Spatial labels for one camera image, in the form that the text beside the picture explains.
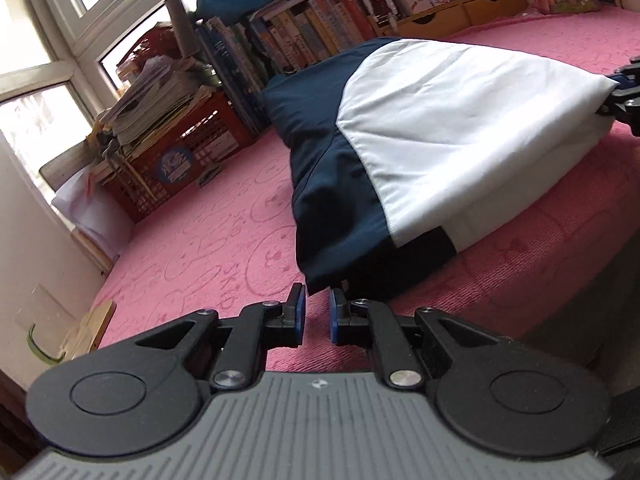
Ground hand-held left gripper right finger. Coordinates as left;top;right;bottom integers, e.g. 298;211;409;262
327;287;501;391

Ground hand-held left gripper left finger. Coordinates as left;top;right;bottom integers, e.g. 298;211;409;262
135;282;307;391

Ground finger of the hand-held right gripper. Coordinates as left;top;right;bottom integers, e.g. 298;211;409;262
607;60;640;90
597;87;640;136

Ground long row of tall books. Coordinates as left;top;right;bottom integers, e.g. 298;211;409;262
195;0;381;136

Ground pink printed blanket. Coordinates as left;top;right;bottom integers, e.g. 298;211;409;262
90;7;640;376

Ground red plastic crate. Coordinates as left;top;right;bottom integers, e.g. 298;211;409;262
102;90;256;223

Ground white window frame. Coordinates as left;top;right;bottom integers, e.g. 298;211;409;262
0;0;201;131

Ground white paper sheets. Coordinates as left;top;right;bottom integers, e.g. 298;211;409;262
50;165;133;261

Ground grey tube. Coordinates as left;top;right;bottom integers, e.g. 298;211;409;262
167;0;198;58

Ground stack of papers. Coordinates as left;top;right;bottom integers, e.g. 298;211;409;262
87;55;223;171

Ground wooden drawer organizer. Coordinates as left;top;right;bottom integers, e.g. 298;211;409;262
367;0;528;41

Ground navy and white jacket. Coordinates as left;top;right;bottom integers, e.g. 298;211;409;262
261;36;617;297

